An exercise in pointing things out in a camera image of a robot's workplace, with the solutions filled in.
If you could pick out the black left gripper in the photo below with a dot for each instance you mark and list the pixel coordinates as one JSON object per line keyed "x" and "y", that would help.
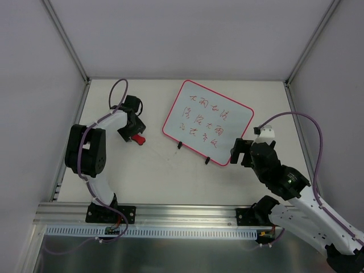
{"x": 126, "y": 134}

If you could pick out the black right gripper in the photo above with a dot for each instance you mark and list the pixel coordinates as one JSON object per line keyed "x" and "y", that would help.
{"x": 240, "y": 152}

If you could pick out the red whiteboard eraser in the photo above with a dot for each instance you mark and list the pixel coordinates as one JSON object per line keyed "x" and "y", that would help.
{"x": 140, "y": 140}

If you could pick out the pink framed whiteboard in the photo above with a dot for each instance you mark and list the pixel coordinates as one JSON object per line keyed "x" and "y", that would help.
{"x": 207, "y": 122}

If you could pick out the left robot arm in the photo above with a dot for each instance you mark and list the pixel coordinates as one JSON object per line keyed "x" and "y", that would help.
{"x": 86, "y": 154}

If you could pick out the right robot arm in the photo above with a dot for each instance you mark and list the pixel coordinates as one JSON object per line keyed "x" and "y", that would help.
{"x": 313, "y": 221}

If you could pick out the black whiteboard stand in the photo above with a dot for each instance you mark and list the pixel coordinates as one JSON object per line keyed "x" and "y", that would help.
{"x": 207, "y": 159}

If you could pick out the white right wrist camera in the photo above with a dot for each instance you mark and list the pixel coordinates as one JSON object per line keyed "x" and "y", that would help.
{"x": 264, "y": 134}

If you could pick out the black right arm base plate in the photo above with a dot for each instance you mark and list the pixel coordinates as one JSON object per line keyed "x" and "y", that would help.
{"x": 251, "y": 217}

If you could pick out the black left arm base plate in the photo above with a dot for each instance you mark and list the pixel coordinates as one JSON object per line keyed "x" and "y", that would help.
{"x": 100, "y": 215}

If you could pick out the white slotted cable duct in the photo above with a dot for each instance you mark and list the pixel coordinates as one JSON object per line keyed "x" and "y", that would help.
{"x": 153, "y": 232}

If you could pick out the aluminium right corner post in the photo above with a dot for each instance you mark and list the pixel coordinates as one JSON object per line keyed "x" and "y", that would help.
{"x": 319, "y": 29}

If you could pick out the aluminium corner post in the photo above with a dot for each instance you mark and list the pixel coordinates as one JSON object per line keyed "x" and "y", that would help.
{"x": 47, "y": 4}
{"x": 319, "y": 29}

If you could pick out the aluminium mounting rail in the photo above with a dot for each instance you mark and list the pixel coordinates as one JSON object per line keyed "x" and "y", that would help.
{"x": 182, "y": 216}

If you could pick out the aluminium left corner post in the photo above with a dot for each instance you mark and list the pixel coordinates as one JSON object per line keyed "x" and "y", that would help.
{"x": 47, "y": 4}

